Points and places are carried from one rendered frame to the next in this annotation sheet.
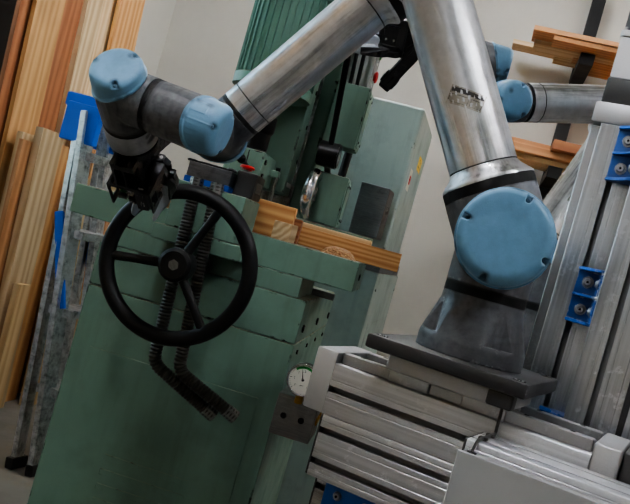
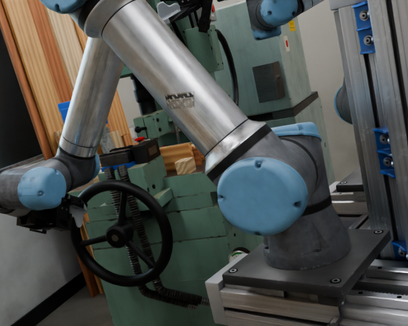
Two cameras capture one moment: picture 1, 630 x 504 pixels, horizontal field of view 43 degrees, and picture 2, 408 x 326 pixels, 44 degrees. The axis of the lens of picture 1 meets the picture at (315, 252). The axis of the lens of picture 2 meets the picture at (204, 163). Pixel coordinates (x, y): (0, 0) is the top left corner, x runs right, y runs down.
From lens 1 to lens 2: 0.49 m
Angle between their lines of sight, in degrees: 17
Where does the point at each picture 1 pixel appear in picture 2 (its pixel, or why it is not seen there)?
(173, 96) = (8, 184)
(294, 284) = (206, 198)
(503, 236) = (254, 201)
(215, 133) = (45, 196)
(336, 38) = (100, 72)
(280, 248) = (186, 180)
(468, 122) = (190, 118)
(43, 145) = not seen: hidden behind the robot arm
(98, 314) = (107, 265)
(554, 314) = (372, 171)
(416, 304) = not seen: hidden behind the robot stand
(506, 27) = not seen: outside the picture
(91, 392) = (128, 311)
